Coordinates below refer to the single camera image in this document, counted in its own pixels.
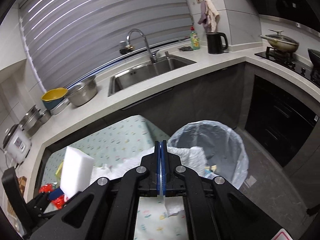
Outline red plastic wrapper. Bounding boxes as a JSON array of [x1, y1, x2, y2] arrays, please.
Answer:
[[39, 183, 66, 209]]

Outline white sponge block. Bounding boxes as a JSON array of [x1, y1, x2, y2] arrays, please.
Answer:
[[60, 146, 95, 199]]

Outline trash bin with plastic bag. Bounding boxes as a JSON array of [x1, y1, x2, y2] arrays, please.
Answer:
[[167, 120, 249, 189]]

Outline chrome kitchen faucet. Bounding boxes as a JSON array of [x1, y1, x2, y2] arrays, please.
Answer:
[[119, 28, 159, 63]]

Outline floral light green tablecloth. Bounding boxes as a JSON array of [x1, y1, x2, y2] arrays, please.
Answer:
[[41, 115, 188, 240]]

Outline stainless steel sink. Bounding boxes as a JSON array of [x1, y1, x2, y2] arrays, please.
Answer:
[[108, 51, 196, 96]]

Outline large steel mixing bowl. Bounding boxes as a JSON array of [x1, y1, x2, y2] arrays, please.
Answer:
[[65, 75, 98, 107]]

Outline white rice cooker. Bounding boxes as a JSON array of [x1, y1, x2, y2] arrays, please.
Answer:
[[3, 124, 31, 164]]

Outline dark scrubber on counter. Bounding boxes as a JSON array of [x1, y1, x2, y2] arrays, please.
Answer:
[[178, 46, 194, 51]]

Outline steel tray under bowl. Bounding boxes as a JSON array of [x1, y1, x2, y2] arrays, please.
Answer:
[[50, 99, 69, 115]]

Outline green dish soap bottle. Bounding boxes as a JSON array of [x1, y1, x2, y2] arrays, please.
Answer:
[[190, 26, 200, 50]]

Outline black electric kettle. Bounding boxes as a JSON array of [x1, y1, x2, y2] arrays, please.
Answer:
[[206, 32, 228, 54]]

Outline yellow teal plastic bowl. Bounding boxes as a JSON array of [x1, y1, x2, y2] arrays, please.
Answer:
[[41, 88, 68, 110]]

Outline hanging purple beige cloths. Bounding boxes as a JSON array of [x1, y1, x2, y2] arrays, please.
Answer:
[[197, 0, 220, 33]]

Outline grey window blind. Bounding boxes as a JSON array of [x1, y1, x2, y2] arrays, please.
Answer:
[[19, 0, 191, 90]]

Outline pan with glass lid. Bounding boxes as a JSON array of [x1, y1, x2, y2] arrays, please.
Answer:
[[260, 29, 299, 53]]

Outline black gas stove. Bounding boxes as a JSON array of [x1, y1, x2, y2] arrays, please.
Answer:
[[255, 47, 319, 87]]

